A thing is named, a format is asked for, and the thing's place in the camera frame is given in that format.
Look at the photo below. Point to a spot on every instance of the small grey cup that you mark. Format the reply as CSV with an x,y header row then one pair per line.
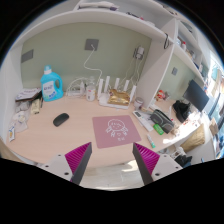
x,y
138,102

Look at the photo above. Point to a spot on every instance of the green marker pen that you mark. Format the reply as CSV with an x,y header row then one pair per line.
x,y
151,141

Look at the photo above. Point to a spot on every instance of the pink mouse pad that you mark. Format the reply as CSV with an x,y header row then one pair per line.
x,y
111,131

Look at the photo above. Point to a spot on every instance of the crumpled white tissue pile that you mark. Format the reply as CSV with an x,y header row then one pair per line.
x,y
21,116

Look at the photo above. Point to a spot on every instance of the white wall charger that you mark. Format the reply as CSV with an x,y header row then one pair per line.
x,y
139,52

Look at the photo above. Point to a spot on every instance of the white wifi router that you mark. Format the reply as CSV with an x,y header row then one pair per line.
x,y
103,93

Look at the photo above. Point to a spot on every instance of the green rectangular box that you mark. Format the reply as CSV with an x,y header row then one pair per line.
x,y
158,129

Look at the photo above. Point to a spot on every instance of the black computer mouse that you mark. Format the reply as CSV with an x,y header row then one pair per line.
x,y
60,119

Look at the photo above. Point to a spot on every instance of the white power strip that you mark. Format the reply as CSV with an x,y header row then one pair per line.
x,y
77,93

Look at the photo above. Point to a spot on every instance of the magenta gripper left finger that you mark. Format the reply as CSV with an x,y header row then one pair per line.
x,y
77,160

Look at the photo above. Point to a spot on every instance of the grey wall socket plate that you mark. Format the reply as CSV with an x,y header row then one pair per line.
x,y
91,44

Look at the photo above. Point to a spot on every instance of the white remote control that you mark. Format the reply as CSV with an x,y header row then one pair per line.
x,y
143,121

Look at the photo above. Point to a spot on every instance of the stack of books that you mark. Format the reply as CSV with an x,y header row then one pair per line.
x,y
27,94

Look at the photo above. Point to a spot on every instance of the black computer monitor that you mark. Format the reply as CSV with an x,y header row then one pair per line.
x,y
196,96

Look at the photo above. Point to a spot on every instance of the black pencil case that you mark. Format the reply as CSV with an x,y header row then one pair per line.
x,y
158,117

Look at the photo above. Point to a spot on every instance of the white shelf unit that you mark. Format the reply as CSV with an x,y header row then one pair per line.
x,y
58,39

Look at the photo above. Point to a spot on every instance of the black bag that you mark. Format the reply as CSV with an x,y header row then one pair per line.
x,y
182,110

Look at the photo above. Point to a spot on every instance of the white plastic jar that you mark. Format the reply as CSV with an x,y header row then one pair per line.
x,y
90,92

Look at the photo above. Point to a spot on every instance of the gold foil bag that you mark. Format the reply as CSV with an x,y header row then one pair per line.
x,y
118,98

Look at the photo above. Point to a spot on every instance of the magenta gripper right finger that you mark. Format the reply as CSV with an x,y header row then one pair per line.
x,y
146,160

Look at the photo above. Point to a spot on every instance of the grey wall plate left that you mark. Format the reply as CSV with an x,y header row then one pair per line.
x,y
27,56

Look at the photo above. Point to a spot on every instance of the blue detergent bottle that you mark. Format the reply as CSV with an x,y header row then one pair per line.
x,y
51,85

